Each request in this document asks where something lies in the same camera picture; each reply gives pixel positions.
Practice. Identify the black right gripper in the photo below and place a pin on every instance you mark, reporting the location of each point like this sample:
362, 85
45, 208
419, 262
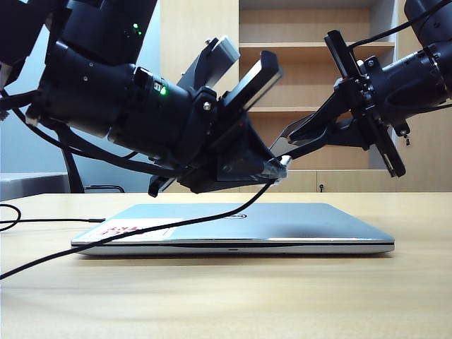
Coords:
395, 88

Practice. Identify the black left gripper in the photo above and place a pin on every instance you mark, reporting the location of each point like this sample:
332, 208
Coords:
219, 127

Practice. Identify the black smartphone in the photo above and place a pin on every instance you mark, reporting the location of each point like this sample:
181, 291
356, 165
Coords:
280, 143

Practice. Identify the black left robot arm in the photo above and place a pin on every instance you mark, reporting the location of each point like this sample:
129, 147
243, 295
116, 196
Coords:
106, 88

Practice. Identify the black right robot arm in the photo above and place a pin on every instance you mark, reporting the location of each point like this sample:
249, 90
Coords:
438, 21

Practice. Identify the light wooden shelf cabinet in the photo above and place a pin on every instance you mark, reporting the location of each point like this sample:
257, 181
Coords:
303, 92

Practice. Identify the black cabinet key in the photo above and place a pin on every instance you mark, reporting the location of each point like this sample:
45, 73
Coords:
407, 141
320, 187

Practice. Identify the silver Dell laptop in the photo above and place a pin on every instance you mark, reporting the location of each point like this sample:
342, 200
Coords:
300, 219

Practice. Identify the black office chair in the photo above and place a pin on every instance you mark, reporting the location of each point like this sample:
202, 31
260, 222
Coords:
72, 173

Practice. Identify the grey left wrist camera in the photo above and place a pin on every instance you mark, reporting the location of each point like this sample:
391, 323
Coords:
226, 51

